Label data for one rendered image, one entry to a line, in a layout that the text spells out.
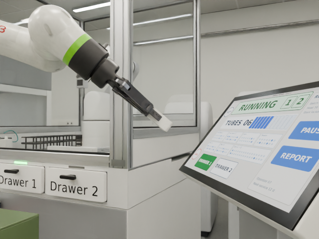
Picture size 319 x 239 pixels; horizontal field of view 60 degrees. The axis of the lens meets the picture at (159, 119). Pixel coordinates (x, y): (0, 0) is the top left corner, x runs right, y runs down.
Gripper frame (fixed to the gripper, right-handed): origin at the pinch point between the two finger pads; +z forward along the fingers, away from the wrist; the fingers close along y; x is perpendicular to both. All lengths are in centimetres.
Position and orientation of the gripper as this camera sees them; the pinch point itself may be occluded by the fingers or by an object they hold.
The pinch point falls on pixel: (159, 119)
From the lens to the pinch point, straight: 73.1
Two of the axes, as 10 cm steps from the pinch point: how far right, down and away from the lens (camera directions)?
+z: 7.5, 6.4, 1.6
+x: -6.2, 7.7, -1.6
